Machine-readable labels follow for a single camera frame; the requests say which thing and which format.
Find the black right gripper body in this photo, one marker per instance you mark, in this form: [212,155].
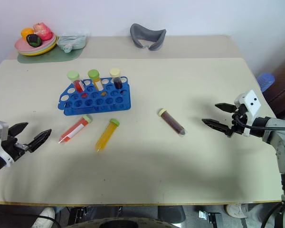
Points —
[239,123]

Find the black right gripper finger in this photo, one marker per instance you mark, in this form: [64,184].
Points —
[229,108]
[218,127]

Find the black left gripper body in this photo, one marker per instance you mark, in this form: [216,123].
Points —
[13,148]

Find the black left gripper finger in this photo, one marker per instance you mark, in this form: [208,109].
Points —
[17,128]
[39,140]

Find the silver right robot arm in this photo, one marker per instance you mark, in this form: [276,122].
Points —
[281,140]

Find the red tube, light green cap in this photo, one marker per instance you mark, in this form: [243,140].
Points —
[78,85]
[74,130]

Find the dark brown tube, cream cap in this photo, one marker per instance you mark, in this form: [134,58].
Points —
[173,123]

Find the orange tube, green cap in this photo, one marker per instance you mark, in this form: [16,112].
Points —
[97,83]
[106,137]

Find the blue plastic test tube rack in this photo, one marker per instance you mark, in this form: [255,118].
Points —
[95,102]

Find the dark tube, pale yellow cap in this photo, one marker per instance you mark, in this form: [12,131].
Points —
[117,83]

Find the blue ribbed cylinder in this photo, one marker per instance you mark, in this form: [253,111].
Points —
[266,80]

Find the brown wooden furniture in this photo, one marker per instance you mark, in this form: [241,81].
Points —
[283,90]

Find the white shoe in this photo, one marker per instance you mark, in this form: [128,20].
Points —
[44,217]
[236,211]

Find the yellow plate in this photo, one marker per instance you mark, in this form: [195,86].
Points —
[38,53]

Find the green placemat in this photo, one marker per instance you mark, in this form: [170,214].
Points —
[50,57]

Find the pink plate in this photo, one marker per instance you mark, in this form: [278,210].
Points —
[22,45]

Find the dark toy avocado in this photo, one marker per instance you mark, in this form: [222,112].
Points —
[33,40]

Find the light green plate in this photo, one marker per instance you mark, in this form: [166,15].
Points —
[52,44]

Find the orange toy fruit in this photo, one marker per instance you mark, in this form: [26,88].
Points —
[27,32]

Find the pink toy apple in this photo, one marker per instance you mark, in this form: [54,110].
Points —
[42,31]

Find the crumpled clear plastic bag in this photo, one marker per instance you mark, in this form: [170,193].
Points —
[70,42]

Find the grey foam face pad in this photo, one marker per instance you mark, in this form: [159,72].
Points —
[147,38]

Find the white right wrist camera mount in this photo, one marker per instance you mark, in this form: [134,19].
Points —
[251,104]

